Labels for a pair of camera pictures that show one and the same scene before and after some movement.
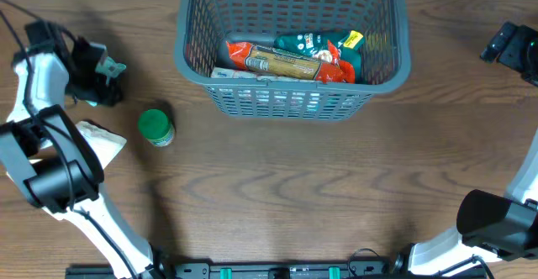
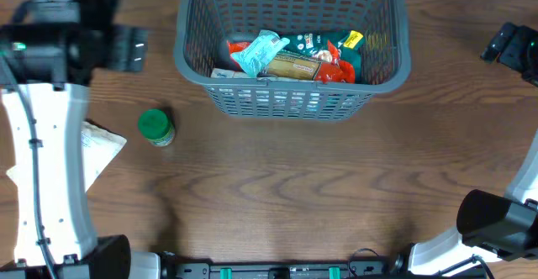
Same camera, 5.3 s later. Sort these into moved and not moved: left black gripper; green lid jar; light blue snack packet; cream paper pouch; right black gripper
Moved: light blue snack packet; left black gripper
Not moved: green lid jar; cream paper pouch; right black gripper
